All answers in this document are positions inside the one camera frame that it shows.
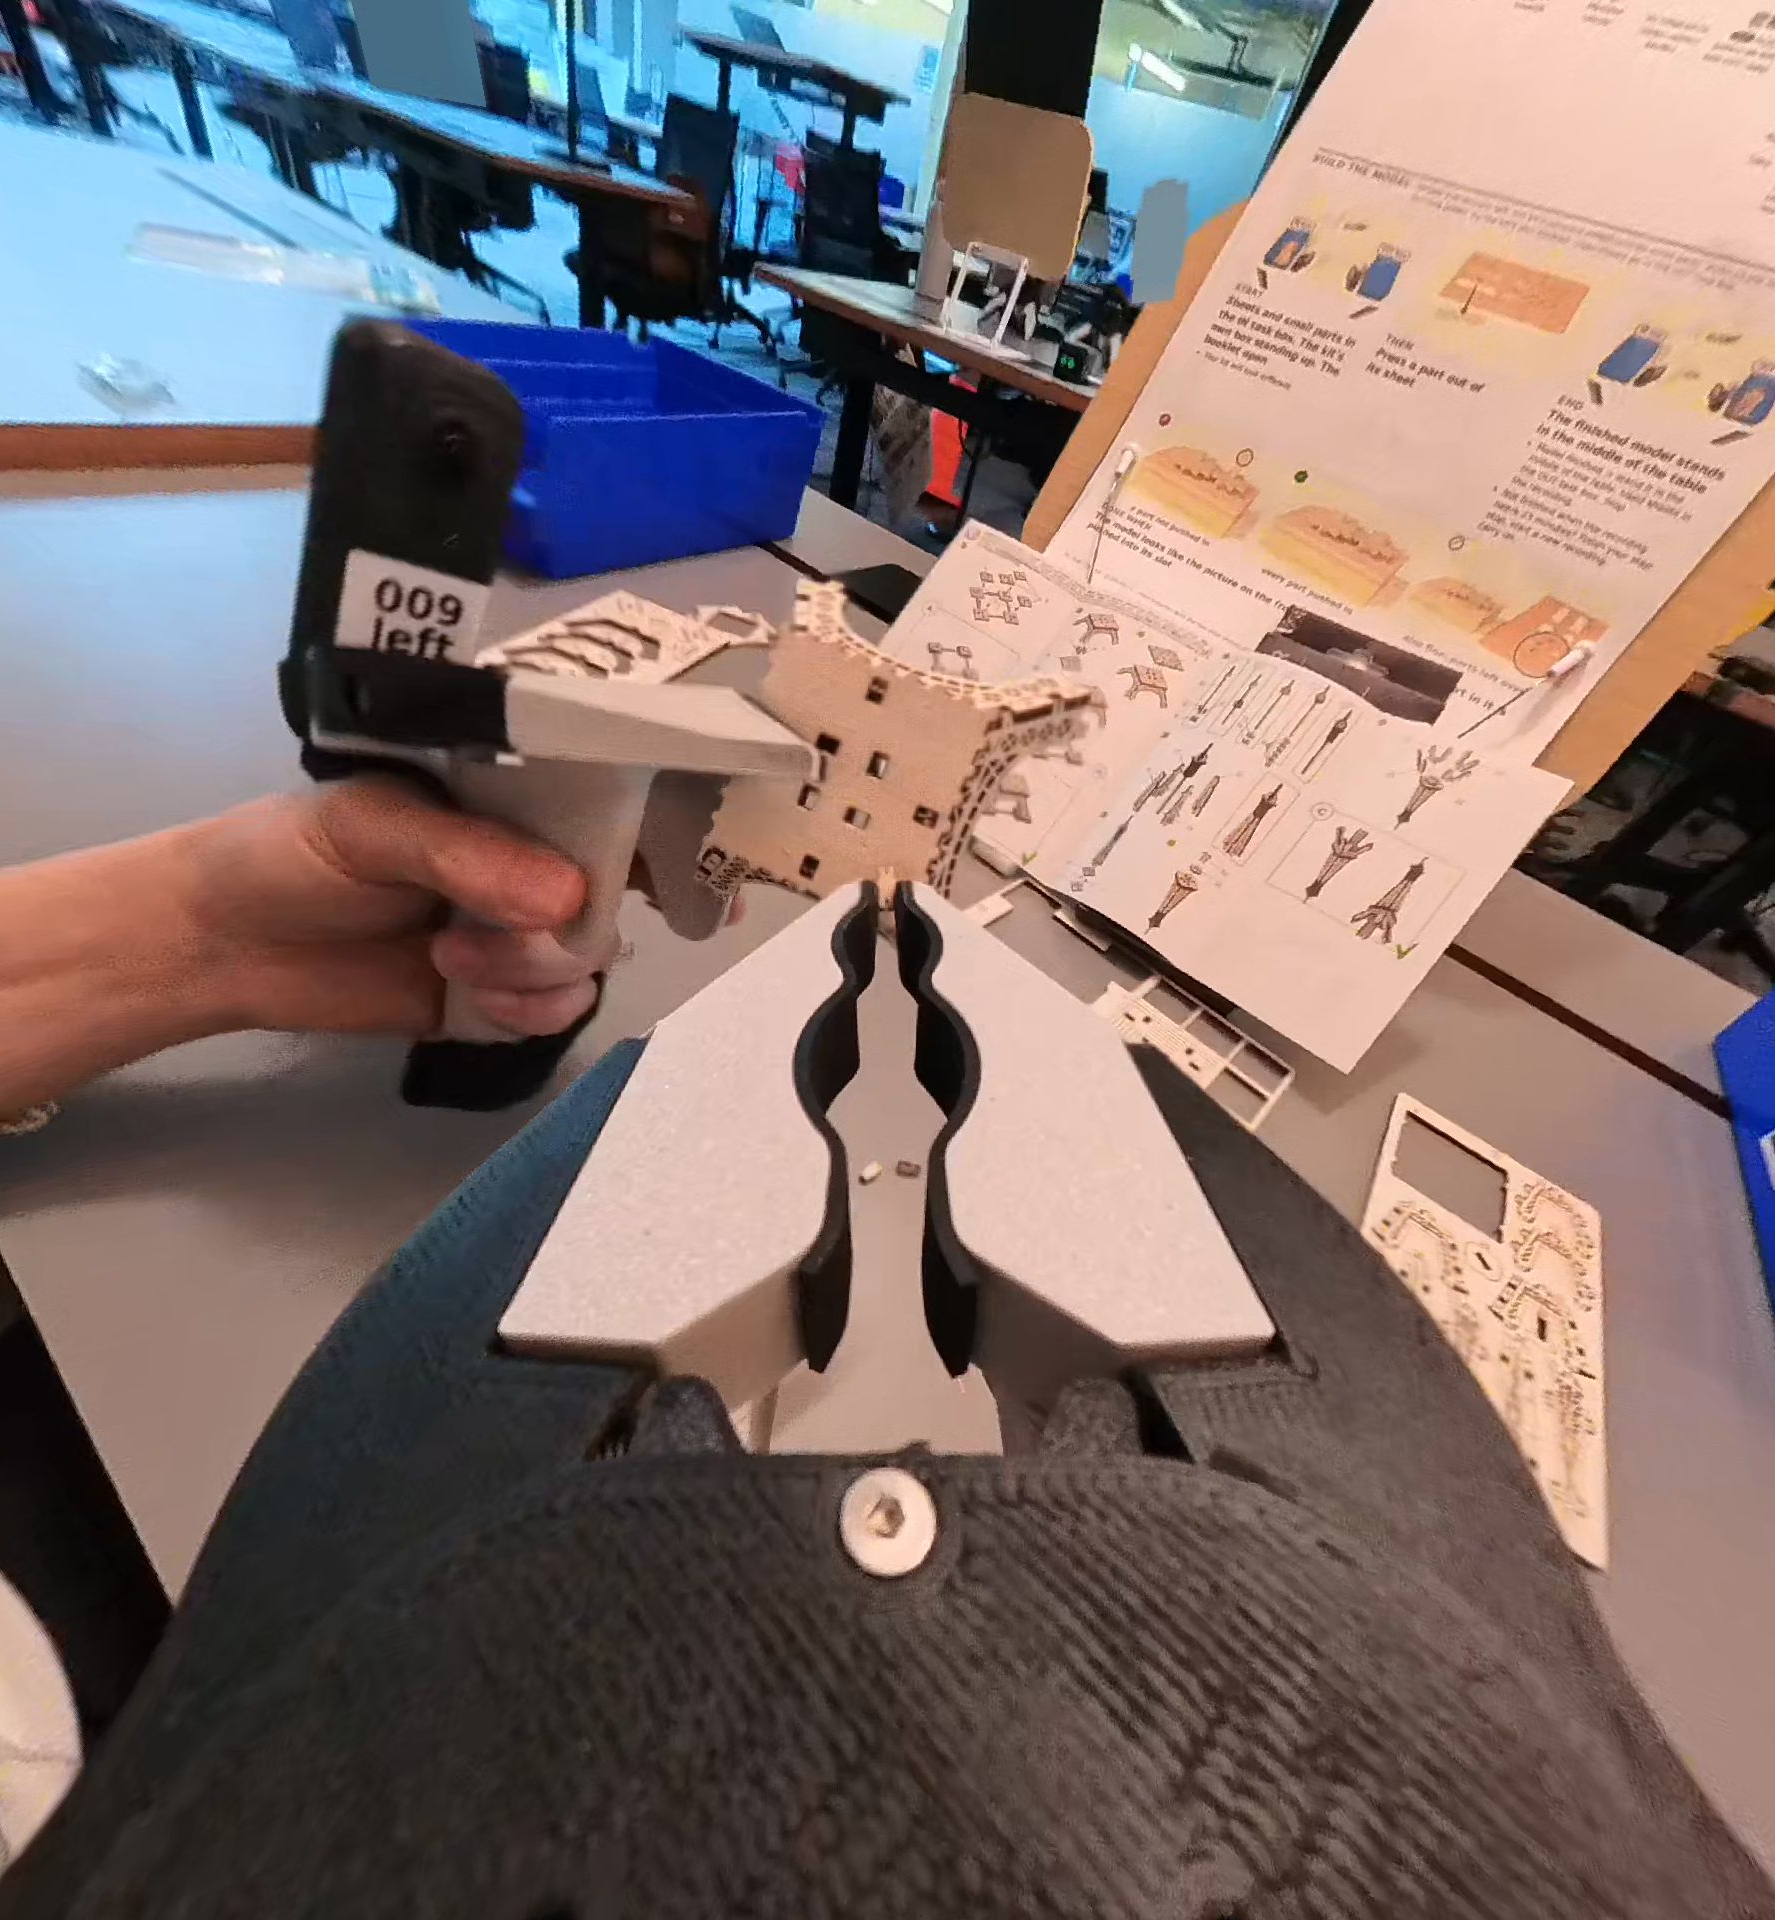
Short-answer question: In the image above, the person's left hand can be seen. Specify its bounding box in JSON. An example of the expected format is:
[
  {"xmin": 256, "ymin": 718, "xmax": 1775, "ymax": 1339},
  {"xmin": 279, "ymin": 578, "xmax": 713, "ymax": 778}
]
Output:
[{"xmin": 183, "ymin": 780, "xmax": 638, "ymax": 1048}]

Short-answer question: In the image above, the cardboard sign on stand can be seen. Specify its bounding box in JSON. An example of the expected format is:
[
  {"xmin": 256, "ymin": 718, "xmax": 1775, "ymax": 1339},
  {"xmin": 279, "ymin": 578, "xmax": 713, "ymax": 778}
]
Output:
[{"xmin": 935, "ymin": 0, "xmax": 1098, "ymax": 355}]

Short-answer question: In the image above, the wooden tower base model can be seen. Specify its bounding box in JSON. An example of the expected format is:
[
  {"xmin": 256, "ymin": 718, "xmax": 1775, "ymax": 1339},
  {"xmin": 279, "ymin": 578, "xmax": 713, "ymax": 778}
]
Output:
[{"xmin": 690, "ymin": 579, "xmax": 1108, "ymax": 913}]

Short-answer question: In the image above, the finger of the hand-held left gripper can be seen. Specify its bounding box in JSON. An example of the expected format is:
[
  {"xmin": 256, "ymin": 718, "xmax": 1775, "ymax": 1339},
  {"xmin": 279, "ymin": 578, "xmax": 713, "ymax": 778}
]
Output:
[{"xmin": 476, "ymin": 661, "xmax": 821, "ymax": 947}]

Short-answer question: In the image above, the wooden sheet frame with platform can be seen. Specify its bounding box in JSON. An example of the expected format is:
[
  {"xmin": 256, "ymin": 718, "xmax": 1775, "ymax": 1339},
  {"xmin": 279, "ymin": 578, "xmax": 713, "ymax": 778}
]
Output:
[{"xmin": 1075, "ymin": 971, "xmax": 1298, "ymax": 1132}]

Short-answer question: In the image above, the white instruction booklet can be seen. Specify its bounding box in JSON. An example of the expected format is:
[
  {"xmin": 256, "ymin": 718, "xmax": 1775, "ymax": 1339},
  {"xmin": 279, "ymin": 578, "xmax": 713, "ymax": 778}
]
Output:
[{"xmin": 884, "ymin": 522, "xmax": 1578, "ymax": 1077}]

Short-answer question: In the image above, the grey desk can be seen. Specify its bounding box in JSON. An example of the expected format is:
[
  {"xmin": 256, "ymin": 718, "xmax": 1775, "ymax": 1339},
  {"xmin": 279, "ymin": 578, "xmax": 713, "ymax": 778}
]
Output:
[{"xmin": 0, "ymin": 458, "xmax": 1775, "ymax": 1920}]

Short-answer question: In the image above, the cardboard backing board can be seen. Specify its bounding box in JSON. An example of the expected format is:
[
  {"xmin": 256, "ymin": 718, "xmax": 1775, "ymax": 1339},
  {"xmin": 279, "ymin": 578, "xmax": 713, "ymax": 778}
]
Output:
[{"xmin": 1019, "ymin": 199, "xmax": 1775, "ymax": 800}]

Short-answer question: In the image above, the clear acrylic piece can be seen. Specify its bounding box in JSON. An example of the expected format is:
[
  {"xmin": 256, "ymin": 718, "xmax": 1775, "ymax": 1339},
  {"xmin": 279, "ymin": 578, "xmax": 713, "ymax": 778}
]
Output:
[{"xmin": 74, "ymin": 350, "xmax": 181, "ymax": 418}]

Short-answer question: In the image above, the plain blue plastic bin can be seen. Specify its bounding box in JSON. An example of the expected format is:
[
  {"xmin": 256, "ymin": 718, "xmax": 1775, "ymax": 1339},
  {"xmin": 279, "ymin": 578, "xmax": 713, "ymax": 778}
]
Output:
[{"xmin": 406, "ymin": 316, "xmax": 829, "ymax": 584}]

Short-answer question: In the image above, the wooden sheet with small parts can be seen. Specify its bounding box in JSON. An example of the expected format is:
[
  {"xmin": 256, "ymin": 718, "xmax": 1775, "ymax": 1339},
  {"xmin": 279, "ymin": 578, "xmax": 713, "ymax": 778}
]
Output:
[{"xmin": 1360, "ymin": 1092, "xmax": 1611, "ymax": 1572}]

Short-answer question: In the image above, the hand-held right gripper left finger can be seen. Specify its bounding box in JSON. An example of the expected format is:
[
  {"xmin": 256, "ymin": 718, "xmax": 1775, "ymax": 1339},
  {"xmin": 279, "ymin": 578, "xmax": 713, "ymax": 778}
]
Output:
[{"xmin": 496, "ymin": 880, "xmax": 884, "ymax": 1415}]

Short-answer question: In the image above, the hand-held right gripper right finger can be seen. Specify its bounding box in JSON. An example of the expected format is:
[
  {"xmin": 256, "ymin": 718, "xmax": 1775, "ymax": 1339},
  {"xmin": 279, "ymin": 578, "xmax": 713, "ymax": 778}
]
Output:
[{"xmin": 892, "ymin": 880, "xmax": 1278, "ymax": 1415}]

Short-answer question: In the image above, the wooden desk with black legs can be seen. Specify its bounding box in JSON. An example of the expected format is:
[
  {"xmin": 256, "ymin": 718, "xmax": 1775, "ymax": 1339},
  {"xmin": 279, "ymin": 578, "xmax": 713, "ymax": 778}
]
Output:
[{"xmin": 753, "ymin": 263, "xmax": 1102, "ymax": 519}]

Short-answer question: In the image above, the large instruction poster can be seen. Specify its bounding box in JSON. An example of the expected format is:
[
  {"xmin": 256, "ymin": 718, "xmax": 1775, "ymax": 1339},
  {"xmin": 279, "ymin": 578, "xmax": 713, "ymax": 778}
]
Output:
[{"xmin": 1045, "ymin": 0, "xmax": 1775, "ymax": 752}]

